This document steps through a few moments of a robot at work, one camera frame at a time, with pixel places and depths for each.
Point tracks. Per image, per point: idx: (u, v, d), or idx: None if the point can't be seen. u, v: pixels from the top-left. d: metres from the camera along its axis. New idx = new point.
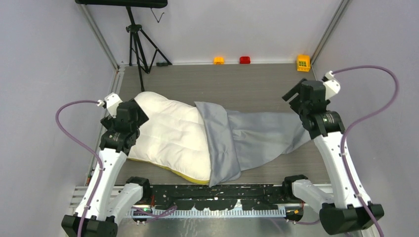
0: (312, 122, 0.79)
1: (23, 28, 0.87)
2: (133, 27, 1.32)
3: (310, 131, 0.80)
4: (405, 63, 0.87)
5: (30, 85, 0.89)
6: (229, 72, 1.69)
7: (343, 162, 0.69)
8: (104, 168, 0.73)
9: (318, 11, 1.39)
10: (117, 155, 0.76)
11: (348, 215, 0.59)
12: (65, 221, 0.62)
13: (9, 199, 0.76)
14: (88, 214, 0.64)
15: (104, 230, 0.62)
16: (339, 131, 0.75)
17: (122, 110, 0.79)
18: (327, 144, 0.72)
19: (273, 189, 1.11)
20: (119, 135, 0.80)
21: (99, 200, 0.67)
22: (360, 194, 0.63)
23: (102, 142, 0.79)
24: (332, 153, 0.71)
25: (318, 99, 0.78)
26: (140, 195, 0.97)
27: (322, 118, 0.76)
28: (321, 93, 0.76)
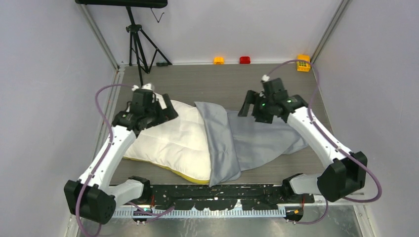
0: (280, 108, 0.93)
1: (23, 28, 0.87)
2: (133, 27, 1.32)
3: (282, 116, 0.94)
4: (405, 63, 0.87)
5: (30, 86, 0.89)
6: (229, 72, 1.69)
7: (316, 127, 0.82)
8: (113, 142, 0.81)
9: (318, 11, 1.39)
10: (128, 133, 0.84)
11: (338, 170, 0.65)
12: (68, 186, 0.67)
13: (9, 199, 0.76)
14: (91, 182, 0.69)
15: (104, 200, 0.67)
16: (304, 107, 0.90)
17: (140, 95, 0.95)
18: (298, 118, 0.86)
19: (273, 189, 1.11)
20: (131, 116, 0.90)
21: (104, 171, 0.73)
22: (340, 146, 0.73)
23: (114, 120, 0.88)
24: (304, 124, 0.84)
25: (278, 90, 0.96)
26: (141, 193, 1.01)
27: (287, 101, 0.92)
28: (278, 83, 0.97)
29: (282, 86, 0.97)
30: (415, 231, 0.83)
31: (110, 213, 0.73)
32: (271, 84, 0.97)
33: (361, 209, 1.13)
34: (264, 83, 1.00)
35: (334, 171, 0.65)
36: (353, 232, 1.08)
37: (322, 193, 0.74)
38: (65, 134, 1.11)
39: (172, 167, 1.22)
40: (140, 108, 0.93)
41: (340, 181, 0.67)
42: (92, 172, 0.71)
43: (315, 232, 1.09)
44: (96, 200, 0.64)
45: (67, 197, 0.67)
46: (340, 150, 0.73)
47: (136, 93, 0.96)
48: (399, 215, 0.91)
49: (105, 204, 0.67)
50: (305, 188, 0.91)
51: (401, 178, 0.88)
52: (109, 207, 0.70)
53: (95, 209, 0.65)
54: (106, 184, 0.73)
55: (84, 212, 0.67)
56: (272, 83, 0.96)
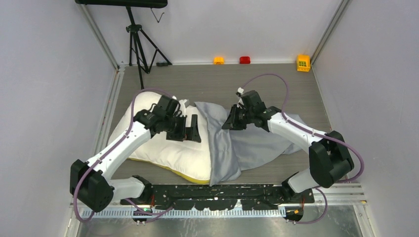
0: (260, 120, 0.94)
1: (22, 28, 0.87)
2: (133, 27, 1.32)
3: (263, 127, 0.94)
4: (405, 63, 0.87)
5: (30, 86, 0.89)
6: (229, 72, 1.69)
7: (292, 123, 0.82)
8: (128, 136, 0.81)
9: (318, 11, 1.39)
10: (145, 131, 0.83)
11: (318, 150, 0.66)
12: (75, 165, 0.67)
13: (9, 199, 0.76)
14: (97, 167, 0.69)
15: (103, 188, 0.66)
16: (278, 112, 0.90)
17: (166, 99, 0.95)
18: (274, 122, 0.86)
19: (273, 189, 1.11)
20: (152, 116, 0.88)
21: (111, 160, 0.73)
22: (314, 131, 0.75)
23: (136, 115, 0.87)
24: (281, 125, 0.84)
25: (257, 102, 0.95)
26: (139, 192, 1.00)
27: (263, 112, 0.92)
28: (256, 97, 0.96)
29: (259, 98, 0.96)
30: (414, 231, 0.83)
31: (105, 203, 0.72)
32: (249, 97, 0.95)
33: (361, 209, 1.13)
34: (243, 97, 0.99)
35: (314, 152, 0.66)
36: (353, 231, 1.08)
37: (316, 181, 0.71)
38: (65, 134, 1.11)
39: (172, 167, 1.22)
40: (161, 112, 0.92)
41: (324, 164, 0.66)
42: (100, 157, 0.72)
43: (315, 232, 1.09)
44: (98, 185, 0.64)
45: (70, 175, 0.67)
46: (315, 135, 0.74)
47: (162, 98, 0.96)
48: (399, 215, 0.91)
49: (104, 187, 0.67)
50: (302, 184, 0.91)
51: (401, 178, 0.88)
52: (106, 196, 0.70)
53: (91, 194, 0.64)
54: (110, 172, 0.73)
55: (81, 194, 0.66)
56: (251, 97, 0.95)
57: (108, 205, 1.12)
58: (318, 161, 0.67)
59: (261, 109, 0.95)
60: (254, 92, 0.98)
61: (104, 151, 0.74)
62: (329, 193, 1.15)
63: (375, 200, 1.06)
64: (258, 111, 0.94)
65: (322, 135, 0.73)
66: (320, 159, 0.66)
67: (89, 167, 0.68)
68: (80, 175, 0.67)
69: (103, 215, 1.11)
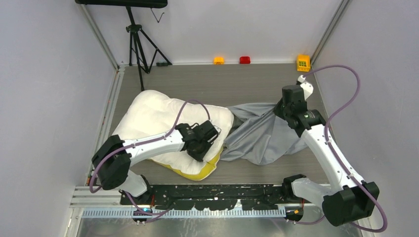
0: (296, 121, 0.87)
1: (22, 27, 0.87)
2: (133, 27, 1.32)
3: (296, 129, 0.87)
4: (405, 63, 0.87)
5: (30, 86, 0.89)
6: (229, 72, 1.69)
7: (330, 148, 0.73)
8: (165, 138, 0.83)
9: (318, 11, 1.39)
10: (180, 142, 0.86)
11: (346, 198, 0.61)
12: (113, 139, 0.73)
13: (8, 200, 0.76)
14: (129, 149, 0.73)
15: (122, 170, 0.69)
16: (321, 124, 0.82)
17: (209, 126, 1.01)
18: (313, 135, 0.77)
19: (273, 189, 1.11)
20: (192, 133, 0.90)
21: (143, 150, 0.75)
22: (353, 174, 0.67)
23: (180, 124, 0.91)
24: (318, 143, 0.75)
25: (299, 100, 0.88)
26: (137, 193, 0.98)
27: (304, 115, 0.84)
28: (300, 94, 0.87)
29: (303, 96, 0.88)
30: (414, 231, 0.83)
31: (111, 186, 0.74)
32: (290, 92, 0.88)
33: None
34: (284, 90, 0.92)
35: (341, 198, 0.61)
36: (353, 231, 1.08)
37: (324, 211, 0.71)
38: (65, 133, 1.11)
39: (173, 165, 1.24)
40: (199, 134, 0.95)
41: (340, 208, 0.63)
42: (136, 143, 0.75)
43: (315, 232, 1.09)
44: (121, 165, 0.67)
45: (105, 144, 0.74)
46: (352, 177, 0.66)
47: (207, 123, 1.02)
48: (399, 215, 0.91)
49: (120, 174, 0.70)
50: (309, 195, 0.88)
51: (401, 178, 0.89)
52: (119, 179, 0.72)
53: (111, 170, 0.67)
54: (136, 160, 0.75)
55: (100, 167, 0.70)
56: (293, 92, 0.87)
57: (108, 205, 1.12)
58: (338, 203, 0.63)
59: (302, 109, 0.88)
60: (299, 87, 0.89)
61: (141, 140, 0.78)
62: None
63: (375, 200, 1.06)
64: (297, 109, 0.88)
65: (359, 183, 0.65)
66: (339, 200, 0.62)
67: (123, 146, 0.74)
68: (111, 149, 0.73)
69: (104, 215, 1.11)
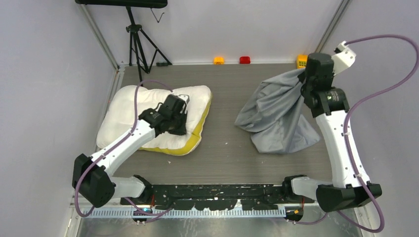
0: (315, 99, 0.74)
1: (22, 28, 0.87)
2: (133, 27, 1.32)
3: (313, 109, 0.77)
4: (405, 63, 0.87)
5: (30, 86, 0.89)
6: (229, 72, 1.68)
7: (345, 141, 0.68)
8: (133, 134, 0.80)
9: (318, 11, 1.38)
10: (149, 130, 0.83)
11: (345, 196, 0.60)
12: (79, 159, 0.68)
13: (8, 200, 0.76)
14: (100, 162, 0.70)
15: (104, 184, 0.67)
16: (344, 110, 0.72)
17: (173, 100, 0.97)
18: (330, 123, 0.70)
19: (273, 189, 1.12)
20: (158, 115, 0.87)
21: (114, 156, 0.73)
22: (360, 174, 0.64)
23: (142, 113, 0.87)
24: (334, 133, 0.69)
25: (325, 75, 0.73)
26: (137, 194, 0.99)
27: (327, 96, 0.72)
28: (329, 68, 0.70)
29: (332, 70, 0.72)
30: (414, 231, 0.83)
31: (104, 200, 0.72)
32: (317, 64, 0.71)
33: (361, 209, 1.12)
34: (312, 59, 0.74)
35: (341, 196, 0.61)
36: (353, 231, 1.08)
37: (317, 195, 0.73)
38: (65, 133, 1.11)
39: (161, 145, 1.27)
40: (167, 112, 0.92)
41: (335, 200, 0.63)
42: (104, 152, 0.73)
43: (315, 232, 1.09)
44: (100, 180, 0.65)
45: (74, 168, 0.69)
46: (357, 177, 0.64)
47: (170, 98, 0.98)
48: (399, 214, 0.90)
49: (105, 187, 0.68)
50: (305, 189, 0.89)
51: (402, 178, 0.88)
52: (107, 192, 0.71)
53: (93, 189, 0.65)
54: (114, 168, 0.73)
55: (82, 189, 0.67)
56: (321, 64, 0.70)
57: (108, 205, 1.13)
58: (334, 196, 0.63)
59: (325, 85, 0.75)
60: (330, 58, 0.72)
61: (108, 147, 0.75)
62: None
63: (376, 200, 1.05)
64: (319, 85, 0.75)
65: (364, 183, 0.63)
66: (337, 195, 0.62)
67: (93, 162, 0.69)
68: (83, 170, 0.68)
69: (104, 215, 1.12)
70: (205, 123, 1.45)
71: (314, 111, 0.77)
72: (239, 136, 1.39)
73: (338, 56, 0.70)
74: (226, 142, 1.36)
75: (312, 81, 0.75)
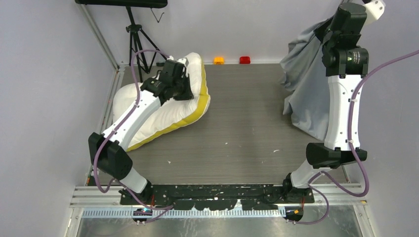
0: (333, 57, 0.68)
1: (24, 28, 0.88)
2: (133, 27, 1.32)
3: (328, 67, 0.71)
4: (404, 63, 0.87)
5: (31, 86, 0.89)
6: (229, 72, 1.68)
7: (350, 107, 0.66)
8: (139, 105, 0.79)
9: (318, 11, 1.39)
10: (153, 99, 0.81)
11: (331, 155, 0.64)
12: (93, 137, 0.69)
13: (7, 199, 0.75)
14: (113, 138, 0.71)
15: (121, 157, 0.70)
16: (359, 74, 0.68)
17: (171, 64, 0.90)
18: (339, 87, 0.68)
19: (273, 189, 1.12)
20: (159, 84, 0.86)
21: (126, 130, 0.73)
22: (351, 139, 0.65)
23: (143, 83, 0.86)
24: (340, 98, 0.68)
25: (351, 31, 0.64)
26: (140, 188, 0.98)
27: (348, 55, 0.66)
28: (359, 22, 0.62)
29: (361, 26, 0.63)
30: (414, 231, 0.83)
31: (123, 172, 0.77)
32: (347, 17, 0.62)
33: (361, 209, 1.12)
34: (340, 9, 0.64)
35: (327, 154, 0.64)
36: (353, 231, 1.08)
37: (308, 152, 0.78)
38: (65, 133, 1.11)
39: (176, 120, 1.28)
40: (168, 79, 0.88)
41: (322, 158, 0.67)
42: (115, 127, 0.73)
43: (315, 232, 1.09)
44: (115, 154, 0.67)
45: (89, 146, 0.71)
46: (349, 142, 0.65)
47: (168, 62, 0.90)
48: (400, 215, 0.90)
49: (123, 160, 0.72)
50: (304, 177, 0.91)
51: (402, 177, 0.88)
52: (126, 165, 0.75)
53: (111, 163, 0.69)
54: (127, 140, 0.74)
55: (101, 164, 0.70)
56: (352, 18, 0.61)
57: (108, 205, 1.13)
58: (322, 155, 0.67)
59: (350, 43, 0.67)
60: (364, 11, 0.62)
61: (118, 123, 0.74)
62: (330, 192, 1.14)
63: (376, 200, 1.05)
64: (342, 43, 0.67)
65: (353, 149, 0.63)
66: (324, 153, 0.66)
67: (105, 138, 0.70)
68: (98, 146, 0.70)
69: (104, 215, 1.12)
70: (205, 123, 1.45)
71: (330, 70, 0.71)
72: (239, 136, 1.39)
73: (368, 7, 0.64)
74: (227, 142, 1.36)
75: (336, 37, 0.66)
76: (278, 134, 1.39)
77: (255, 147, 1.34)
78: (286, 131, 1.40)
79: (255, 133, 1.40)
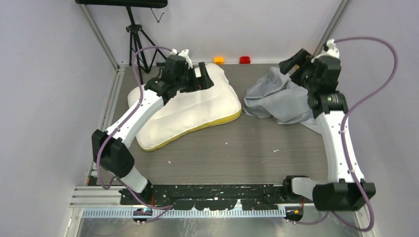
0: (316, 101, 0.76)
1: (23, 28, 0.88)
2: (133, 27, 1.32)
3: (314, 109, 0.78)
4: (404, 63, 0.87)
5: (30, 86, 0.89)
6: (229, 72, 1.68)
7: (342, 139, 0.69)
8: (142, 104, 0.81)
9: (318, 11, 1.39)
10: (157, 99, 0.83)
11: (337, 189, 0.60)
12: (96, 134, 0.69)
13: (8, 199, 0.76)
14: (116, 135, 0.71)
15: (123, 154, 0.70)
16: (342, 111, 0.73)
17: (172, 60, 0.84)
18: (327, 121, 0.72)
19: (273, 189, 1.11)
20: (163, 84, 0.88)
21: (129, 128, 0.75)
22: (354, 170, 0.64)
23: (147, 83, 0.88)
24: (331, 130, 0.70)
25: (330, 80, 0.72)
26: (140, 189, 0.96)
27: (327, 97, 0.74)
28: (336, 73, 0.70)
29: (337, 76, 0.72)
30: (414, 231, 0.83)
31: (127, 169, 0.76)
32: (325, 69, 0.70)
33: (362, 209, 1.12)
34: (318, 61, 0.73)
35: (333, 189, 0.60)
36: (353, 231, 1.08)
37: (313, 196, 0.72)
38: (65, 133, 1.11)
39: (209, 119, 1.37)
40: (170, 76, 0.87)
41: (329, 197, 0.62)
42: (119, 125, 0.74)
43: (316, 232, 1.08)
44: (118, 151, 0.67)
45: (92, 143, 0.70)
46: (352, 173, 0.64)
47: (169, 59, 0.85)
48: (400, 215, 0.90)
49: (125, 158, 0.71)
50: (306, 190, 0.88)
51: (402, 178, 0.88)
52: (128, 163, 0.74)
53: (114, 160, 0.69)
54: (129, 139, 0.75)
55: (104, 162, 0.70)
56: (328, 71, 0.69)
57: (108, 205, 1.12)
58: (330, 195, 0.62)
59: (329, 88, 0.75)
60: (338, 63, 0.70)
61: (121, 120, 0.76)
62: None
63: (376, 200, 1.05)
64: (321, 89, 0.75)
65: (357, 180, 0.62)
66: (330, 189, 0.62)
67: (109, 136, 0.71)
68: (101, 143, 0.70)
69: (104, 215, 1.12)
70: None
71: (315, 112, 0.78)
72: (239, 136, 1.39)
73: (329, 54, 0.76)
74: (226, 142, 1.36)
75: (317, 84, 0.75)
76: (278, 135, 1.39)
77: (255, 147, 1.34)
78: (286, 131, 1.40)
79: (254, 133, 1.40)
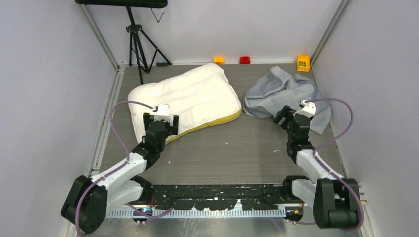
0: (291, 150, 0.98)
1: (22, 28, 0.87)
2: (133, 27, 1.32)
3: (292, 157, 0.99)
4: (405, 64, 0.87)
5: (31, 86, 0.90)
6: (229, 72, 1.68)
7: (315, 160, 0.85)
8: (129, 162, 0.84)
9: (318, 11, 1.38)
10: (142, 162, 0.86)
11: (324, 184, 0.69)
12: (79, 180, 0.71)
13: (8, 201, 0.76)
14: (100, 182, 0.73)
15: (99, 206, 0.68)
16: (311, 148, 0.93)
17: (151, 134, 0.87)
18: (303, 153, 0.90)
19: (273, 189, 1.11)
20: (148, 151, 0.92)
21: (113, 179, 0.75)
22: (332, 170, 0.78)
23: (135, 147, 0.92)
24: (307, 158, 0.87)
25: (302, 133, 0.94)
26: (137, 196, 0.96)
27: (299, 144, 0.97)
28: (306, 130, 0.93)
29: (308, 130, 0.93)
30: (413, 231, 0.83)
31: (93, 227, 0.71)
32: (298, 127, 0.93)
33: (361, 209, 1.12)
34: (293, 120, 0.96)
35: (320, 185, 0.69)
36: None
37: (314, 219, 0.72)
38: (65, 133, 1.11)
39: (208, 120, 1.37)
40: (152, 144, 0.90)
41: (323, 198, 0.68)
42: (105, 175, 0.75)
43: (315, 232, 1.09)
44: (98, 199, 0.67)
45: (72, 191, 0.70)
46: (331, 173, 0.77)
47: (149, 129, 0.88)
48: (399, 215, 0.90)
49: (100, 211, 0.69)
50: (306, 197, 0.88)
51: (401, 178, 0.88)
52: (98, 218, 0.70)
53: (91, 208, 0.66)
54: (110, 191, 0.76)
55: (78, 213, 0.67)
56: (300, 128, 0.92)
57: None
58: (323, 196, 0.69)
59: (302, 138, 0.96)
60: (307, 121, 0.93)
61: (107, 172, 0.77)
62: None
63: (374, 199, 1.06)
64: (296, 141, 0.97)
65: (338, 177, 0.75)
66: (321, 192, 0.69)
67: (92, 182, 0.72)
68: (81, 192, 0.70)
69: None
70: None
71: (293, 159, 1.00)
72: (240, 136, 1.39)
73: (305, 110, 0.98)
74: (227, 142, 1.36)
75: (293, 137, 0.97)
76: (277, 135, 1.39)
77: (255, 147, 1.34)
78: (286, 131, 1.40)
79: (254, 133, 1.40)
